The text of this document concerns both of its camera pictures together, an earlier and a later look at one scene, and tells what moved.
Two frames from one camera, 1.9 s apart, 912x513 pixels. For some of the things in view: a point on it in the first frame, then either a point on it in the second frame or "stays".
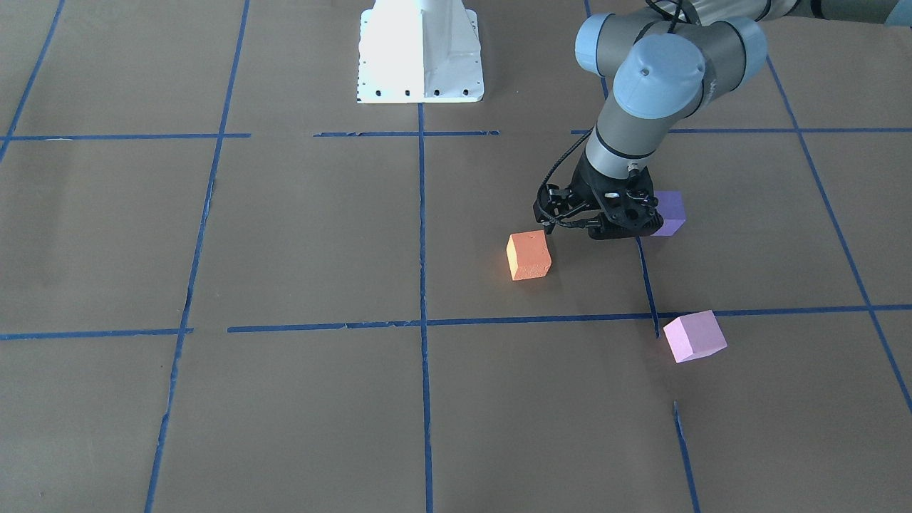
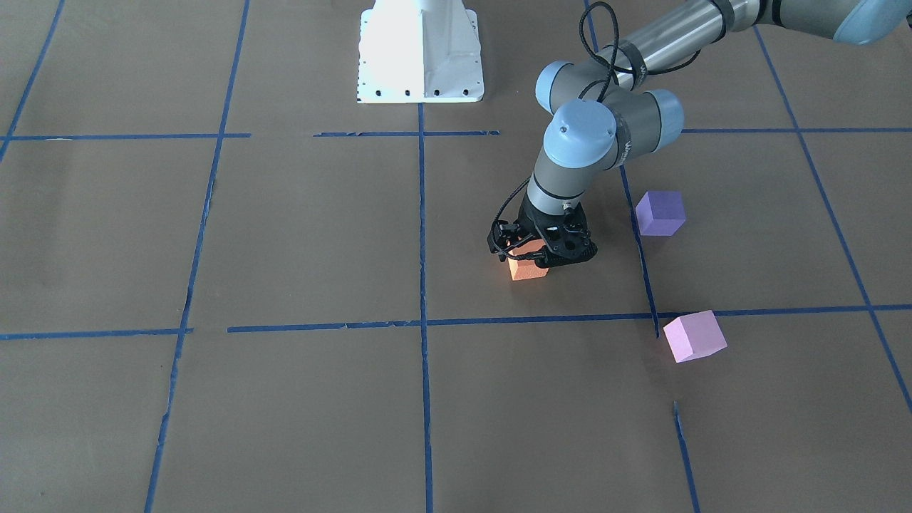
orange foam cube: [529, 254] stays
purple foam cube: [670, 208] stays
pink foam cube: [694, 335] stays
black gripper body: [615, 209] to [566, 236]
